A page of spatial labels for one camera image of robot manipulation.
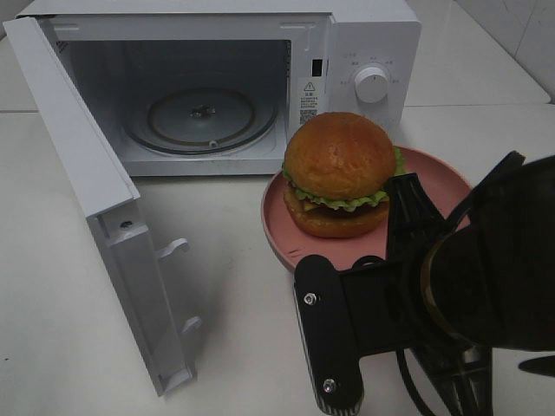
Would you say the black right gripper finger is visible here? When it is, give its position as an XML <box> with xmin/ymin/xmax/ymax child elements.
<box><xmin>385</xmin><ymin>173</ymin><xmax>446</xmax><ymax>260</ymax></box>

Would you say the white microwave door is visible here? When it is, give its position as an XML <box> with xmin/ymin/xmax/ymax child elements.
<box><xmin>4</xmin><ymin>17</ymin><xmax>201</xmax><ymax>395</ymax></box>

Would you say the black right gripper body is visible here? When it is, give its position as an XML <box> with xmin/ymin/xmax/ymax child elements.
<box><xmin>398</xmin><ymin>216</ymin><xmax>504</xmax><ymax>416</ymax></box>

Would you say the white warning label sticker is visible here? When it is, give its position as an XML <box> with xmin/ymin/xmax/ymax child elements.
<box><xmin>296</xmin><ymin>76</ymin><xmax>325</xmax><ymax>126</ymax></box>

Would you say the upper white round knob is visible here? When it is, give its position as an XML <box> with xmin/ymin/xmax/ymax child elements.
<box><xmin>353</xmin><ymin>62</ymin><xmax>390</xmax><ymax>104</ymax></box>

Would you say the toy burger with lettuce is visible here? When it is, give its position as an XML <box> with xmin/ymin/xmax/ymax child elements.
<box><xmin>282</xmin><ymin>112</ymin><xmax>406</xmax><ymax>238</ymax></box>

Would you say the white microwave oven body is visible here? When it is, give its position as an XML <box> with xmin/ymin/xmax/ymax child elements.
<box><xmin>13</xmin><ymin>1</ymin><xmax>421</xmax><ymax>177</ymax></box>

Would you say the glass microwave turntable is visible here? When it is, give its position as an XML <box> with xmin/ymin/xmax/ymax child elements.
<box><xmin>125</xmin><ymin>87</ymin><xmax>278</xmax><ymax>155</ymax></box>

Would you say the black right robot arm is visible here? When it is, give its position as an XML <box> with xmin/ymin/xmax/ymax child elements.
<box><xmin>386</xmin><ymin>152</ymin><xmax>554</xmax><ymax>415</ymax></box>

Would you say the pink round plate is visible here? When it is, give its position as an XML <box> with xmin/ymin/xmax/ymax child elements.
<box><xmin>261</xmin><ymin>146</ymin><xmax>472</xmax><ymax>271</ymax></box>

